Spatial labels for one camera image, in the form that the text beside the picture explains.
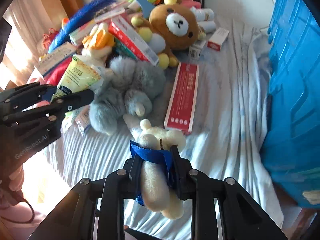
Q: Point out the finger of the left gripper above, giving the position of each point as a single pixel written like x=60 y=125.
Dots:
x=53 y=113
x=22 y=97

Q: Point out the white bottle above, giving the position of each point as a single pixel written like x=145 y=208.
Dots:
x=203 y=14
x=207 y=26

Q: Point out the yellow green snack bag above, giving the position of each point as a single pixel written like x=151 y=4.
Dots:
x=82 y=73

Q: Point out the blue feather duster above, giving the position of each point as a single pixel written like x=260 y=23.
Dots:
x=82 y=16

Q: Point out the white blue medicine box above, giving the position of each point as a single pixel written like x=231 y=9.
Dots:
x=52 y=60

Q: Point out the red white tissue box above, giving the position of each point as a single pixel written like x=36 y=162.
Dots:
x=121 y=30

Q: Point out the blue plastic crate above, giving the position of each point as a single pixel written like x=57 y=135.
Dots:
x=290 y=151

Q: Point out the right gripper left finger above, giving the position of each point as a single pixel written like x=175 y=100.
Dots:
x=74 y=216

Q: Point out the white duck plush orange hat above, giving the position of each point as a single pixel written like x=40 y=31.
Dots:
x=99 y=43

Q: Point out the grey rabbit plush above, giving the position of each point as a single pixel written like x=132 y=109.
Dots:
x=129 y=87

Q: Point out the white bottle lower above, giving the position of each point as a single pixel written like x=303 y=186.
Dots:
x=207 y=26

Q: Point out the white bottle upper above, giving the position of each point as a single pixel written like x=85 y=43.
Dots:
x=203 y=14

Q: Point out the small white barcode box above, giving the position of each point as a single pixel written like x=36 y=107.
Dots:
x=195 y=49

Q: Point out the cream plush toy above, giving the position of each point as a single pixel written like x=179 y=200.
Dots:
x=152 y=144

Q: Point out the red bag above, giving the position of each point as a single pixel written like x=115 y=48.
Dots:
x=45 y=42

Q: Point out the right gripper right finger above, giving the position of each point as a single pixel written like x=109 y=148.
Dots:
x=221 y=208

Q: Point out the small red white box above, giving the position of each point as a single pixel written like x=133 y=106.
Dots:
x=218 y=38

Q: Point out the brown bear plush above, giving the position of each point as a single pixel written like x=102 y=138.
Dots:
x=170 y=26

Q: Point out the long red box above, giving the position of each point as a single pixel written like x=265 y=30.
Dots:
x=181 y=108

